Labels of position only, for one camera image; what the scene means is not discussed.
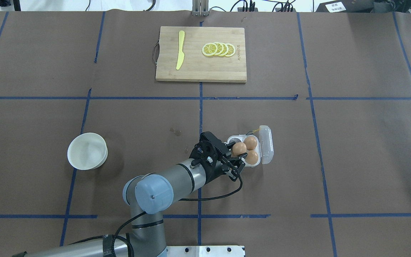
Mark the brown egg carried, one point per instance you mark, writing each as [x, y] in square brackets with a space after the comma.
[238, 149]

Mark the white bowl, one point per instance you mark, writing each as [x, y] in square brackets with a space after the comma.
[87, 151]

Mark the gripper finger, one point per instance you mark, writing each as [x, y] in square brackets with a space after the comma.
[235, 158]
[233, 169]

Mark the bamboo cutting board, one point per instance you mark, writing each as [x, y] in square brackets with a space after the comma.
[197, 67]

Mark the lemon slice one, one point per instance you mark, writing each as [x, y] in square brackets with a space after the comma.
[209, 49]

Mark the lemon slice four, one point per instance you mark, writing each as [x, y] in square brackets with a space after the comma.
[230, 50]

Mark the lemon slice two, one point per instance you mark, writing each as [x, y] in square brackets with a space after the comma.
[219, 48]

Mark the brown egg in box front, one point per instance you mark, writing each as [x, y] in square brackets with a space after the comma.
[252, 157]

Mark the lemon slice three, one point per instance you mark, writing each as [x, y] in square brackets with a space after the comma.
[224, 50]

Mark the brown egg in box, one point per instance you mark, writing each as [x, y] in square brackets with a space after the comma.
[251, 142]
[252, 157]

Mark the yellow plastic knife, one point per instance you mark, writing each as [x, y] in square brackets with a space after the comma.
[180, 56]

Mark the brown egg in box back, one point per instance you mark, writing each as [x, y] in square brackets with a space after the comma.
[251, 142]

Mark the clear plastic egg box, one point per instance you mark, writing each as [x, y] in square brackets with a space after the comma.
[265, 148]

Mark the black power strip box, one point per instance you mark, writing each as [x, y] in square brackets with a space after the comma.
[357, 6]

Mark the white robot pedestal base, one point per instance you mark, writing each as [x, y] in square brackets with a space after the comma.
[206, 251]

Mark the aluminium frame post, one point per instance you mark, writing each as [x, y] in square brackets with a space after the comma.
[200, 8]

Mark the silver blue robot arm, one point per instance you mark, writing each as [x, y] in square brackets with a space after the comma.
[143, 235]

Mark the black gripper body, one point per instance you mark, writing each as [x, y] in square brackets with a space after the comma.
[213, 170]

